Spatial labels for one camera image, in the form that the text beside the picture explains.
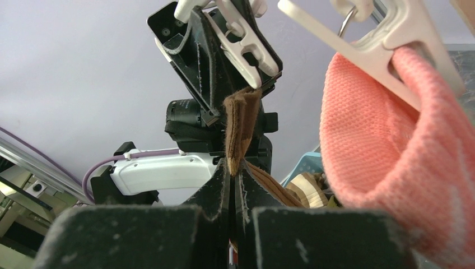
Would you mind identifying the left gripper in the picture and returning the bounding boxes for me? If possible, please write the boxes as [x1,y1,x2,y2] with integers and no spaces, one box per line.
[147,1,283,173]

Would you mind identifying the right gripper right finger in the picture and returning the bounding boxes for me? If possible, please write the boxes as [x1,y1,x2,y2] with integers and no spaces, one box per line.
[234,162,417,268]

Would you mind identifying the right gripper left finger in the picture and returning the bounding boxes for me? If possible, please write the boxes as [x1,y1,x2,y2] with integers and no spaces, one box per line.
[33,159,229,268]

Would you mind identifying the brown tan sock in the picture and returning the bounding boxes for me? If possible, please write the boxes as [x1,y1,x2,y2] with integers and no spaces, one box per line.
[223,87,304,208]

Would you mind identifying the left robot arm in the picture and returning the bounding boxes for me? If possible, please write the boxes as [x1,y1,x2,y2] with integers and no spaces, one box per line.
[82,1,283,205]

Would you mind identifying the pile of socks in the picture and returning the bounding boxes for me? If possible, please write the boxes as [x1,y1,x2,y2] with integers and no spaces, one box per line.
[285,172,343,208]

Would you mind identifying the white clip hanger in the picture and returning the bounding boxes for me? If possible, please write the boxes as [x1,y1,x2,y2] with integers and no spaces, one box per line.
[174,1,465,109]

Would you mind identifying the light blue basket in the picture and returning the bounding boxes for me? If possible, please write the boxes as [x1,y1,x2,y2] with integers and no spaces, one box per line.
[281,152,323,187]

